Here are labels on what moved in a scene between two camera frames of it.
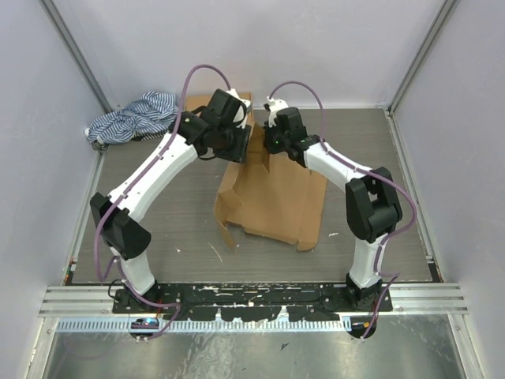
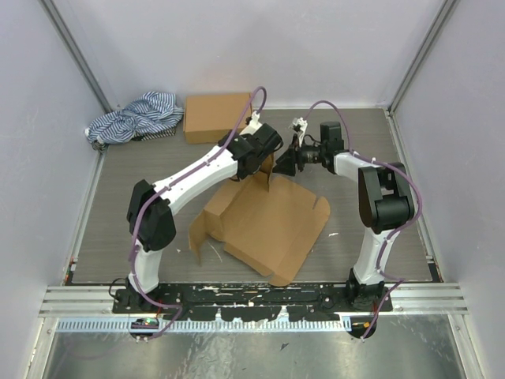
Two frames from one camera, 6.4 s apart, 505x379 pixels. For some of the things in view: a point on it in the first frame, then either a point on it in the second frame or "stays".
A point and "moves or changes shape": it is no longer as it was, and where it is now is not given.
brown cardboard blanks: [272, 197] moves or changes shape
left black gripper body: [233, 142] to [255, 170]
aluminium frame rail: [79, 302] stays
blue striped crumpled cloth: [148, 118] stays
